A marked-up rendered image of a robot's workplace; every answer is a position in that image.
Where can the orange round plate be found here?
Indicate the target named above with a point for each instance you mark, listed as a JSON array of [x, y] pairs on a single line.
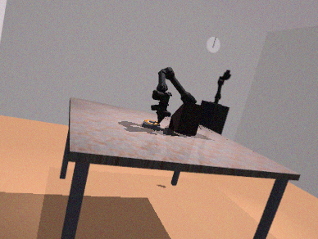
[[147, 122]]

